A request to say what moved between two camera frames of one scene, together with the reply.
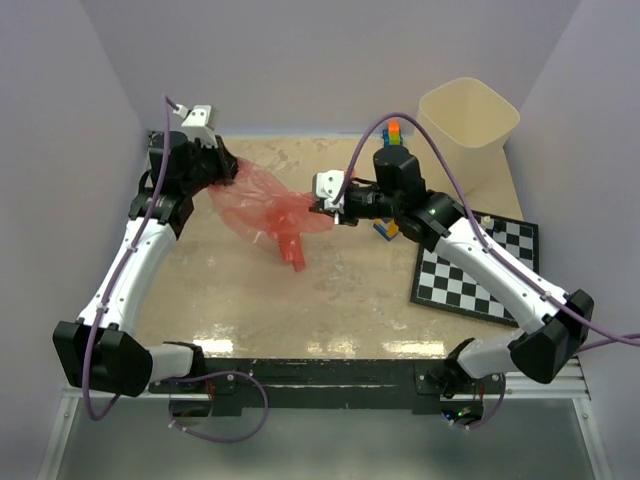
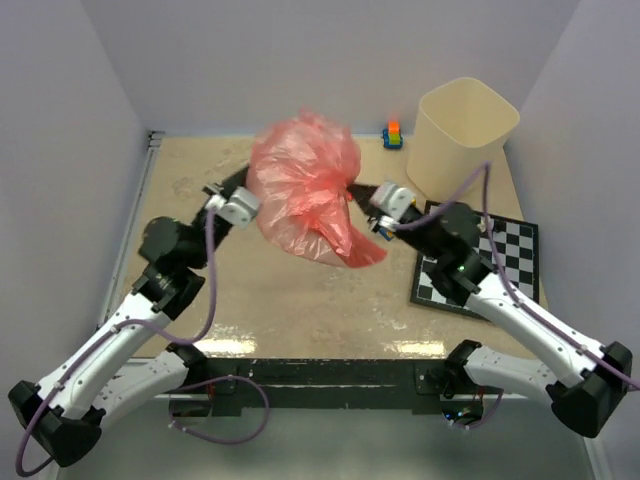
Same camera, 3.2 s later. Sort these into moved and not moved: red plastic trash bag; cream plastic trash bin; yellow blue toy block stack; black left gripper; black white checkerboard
Moved: red plastic trash bag; black left gripper
Not moved: yellow blue toy block stack; cream plastic trash bin; black white checkerboard
